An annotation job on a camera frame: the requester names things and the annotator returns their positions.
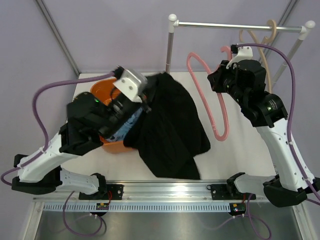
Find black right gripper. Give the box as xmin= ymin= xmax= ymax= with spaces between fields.
xmin=208 ymin=60 xmax=248 ymax=107

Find black shorts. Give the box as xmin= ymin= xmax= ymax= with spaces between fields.
xmin=123 ymin=72 xmax=211 ymax=180

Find light blue shorts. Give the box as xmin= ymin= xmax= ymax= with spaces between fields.
xmin=106 ymin=108 xmax=143 ymax=142

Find beige wooden hanger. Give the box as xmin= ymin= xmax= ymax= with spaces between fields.
xmin=239 ymin=19 xmax=277 ymax=92

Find pink plastic hanger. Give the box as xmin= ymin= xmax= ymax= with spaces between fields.
xmin=186 ymin=45 xmax=232 ymax=142

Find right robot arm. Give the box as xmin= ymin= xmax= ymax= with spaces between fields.
xmin=207 ymin=59 xmax=312 ymax=208

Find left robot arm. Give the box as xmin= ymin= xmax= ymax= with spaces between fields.
xmin=11 ymin=92 xmax=154 ymax=200

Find orange plastic laundry basket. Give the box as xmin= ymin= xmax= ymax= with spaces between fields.
xmin=90 ymin=78 xmax=135 ymax=154

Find metal clothes rack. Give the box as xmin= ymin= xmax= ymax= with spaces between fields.
xmin=163 ymin=13 xmax=316 ymax=86

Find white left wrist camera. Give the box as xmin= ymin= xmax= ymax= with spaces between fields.
xmin=113 ymin=69 xmax=148 ymax=103

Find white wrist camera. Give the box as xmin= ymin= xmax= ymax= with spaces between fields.
xmin=113 ymin=69 xmax=148 ymax=103
xmin=226 ymin=44 xmax=253 ymax=69

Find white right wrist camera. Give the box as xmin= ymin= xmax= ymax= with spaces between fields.
xmin=226 ymin=44 xmax=253 ymax=69

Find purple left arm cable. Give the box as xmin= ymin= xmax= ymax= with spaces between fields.
xmin=0 ymin=71 xmax=118 ymax=237

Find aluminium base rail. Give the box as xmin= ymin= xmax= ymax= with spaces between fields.
xmin=32 ymin=180 xmax=276 ymax=203

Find aluminium frame post right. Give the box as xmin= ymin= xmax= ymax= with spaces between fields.
xmin=252 ymin=0 xmax=300 ymax=75

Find aluminium frame post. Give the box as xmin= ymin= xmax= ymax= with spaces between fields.
xmin=34 ymin=0 xmax=81 ymax=77
xmin=252 ymin=0 xmax=300 ymax=75

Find aluminium frame post left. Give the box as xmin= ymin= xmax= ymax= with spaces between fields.
xmin=34 ymin=0 xmax=81 ymax=77

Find white slotted cable duct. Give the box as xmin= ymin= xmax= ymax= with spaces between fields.
xmin=43 ymin=202 xmax=231 ymax=213

